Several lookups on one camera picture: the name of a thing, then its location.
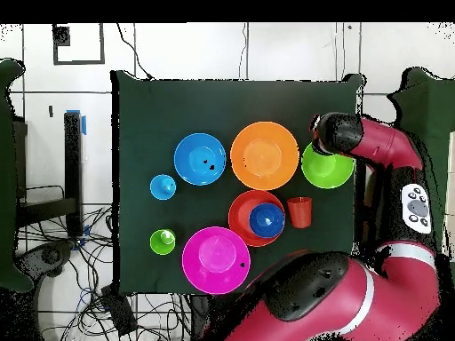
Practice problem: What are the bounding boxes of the red-orange bowl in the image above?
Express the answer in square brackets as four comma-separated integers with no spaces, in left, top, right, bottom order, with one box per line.
[227,189,286,248]

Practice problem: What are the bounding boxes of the large orange bowl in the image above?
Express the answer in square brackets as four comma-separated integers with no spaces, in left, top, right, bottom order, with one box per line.
[229,121,300,192]

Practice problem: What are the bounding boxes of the small dark blue bowl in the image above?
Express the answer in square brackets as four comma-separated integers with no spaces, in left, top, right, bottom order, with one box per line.
[248,202,286,239]

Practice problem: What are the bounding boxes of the light blue bowl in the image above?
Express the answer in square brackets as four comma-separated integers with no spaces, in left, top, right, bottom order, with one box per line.
[172,132,228,186]

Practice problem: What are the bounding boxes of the large pink bowl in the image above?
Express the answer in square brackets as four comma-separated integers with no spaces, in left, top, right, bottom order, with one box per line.
[181,226,252,296]

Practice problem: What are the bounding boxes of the red-orange cup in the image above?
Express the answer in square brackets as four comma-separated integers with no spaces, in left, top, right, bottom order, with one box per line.
[286,196,314,229]

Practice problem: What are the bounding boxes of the light blue cup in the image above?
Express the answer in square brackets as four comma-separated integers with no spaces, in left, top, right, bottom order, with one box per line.
[149,173,178,202]

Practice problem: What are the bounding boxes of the dark green tablecloth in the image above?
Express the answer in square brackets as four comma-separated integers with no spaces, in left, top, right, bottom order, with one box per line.
[110,69,365,297]

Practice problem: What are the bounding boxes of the green cup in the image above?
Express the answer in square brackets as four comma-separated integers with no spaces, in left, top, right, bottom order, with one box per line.
[149,228,177,257]

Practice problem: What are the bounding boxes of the large green bowl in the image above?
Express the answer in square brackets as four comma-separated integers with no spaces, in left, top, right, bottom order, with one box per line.
[300,141,355,190]

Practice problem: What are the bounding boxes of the black upright bar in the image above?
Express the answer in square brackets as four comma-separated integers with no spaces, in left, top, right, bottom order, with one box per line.
[355,166,368,246]

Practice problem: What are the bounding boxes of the black power strip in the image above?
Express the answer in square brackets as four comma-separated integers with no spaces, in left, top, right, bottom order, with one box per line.
[100,283,139,337]

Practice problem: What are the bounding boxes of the black stand base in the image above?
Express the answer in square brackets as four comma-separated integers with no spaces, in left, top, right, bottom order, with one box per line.
[17,239,76,280]

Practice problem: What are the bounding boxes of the green covered side table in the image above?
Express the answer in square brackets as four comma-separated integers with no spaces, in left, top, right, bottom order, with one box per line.
[385,67,455,276]
[0,58,35,294]

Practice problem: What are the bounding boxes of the white boxes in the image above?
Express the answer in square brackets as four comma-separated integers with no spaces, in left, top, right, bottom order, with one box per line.
[442,131,455,260]

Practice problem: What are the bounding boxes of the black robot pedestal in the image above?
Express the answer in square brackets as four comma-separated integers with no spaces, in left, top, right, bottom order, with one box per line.
[189,294,218,341]

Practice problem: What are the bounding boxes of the floor cable tangle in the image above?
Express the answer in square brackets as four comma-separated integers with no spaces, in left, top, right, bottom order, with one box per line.
[17,205,193,341]

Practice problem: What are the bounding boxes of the black L-shaped frame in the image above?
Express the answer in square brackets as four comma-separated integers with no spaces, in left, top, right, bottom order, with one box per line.
[15,111,84,238]

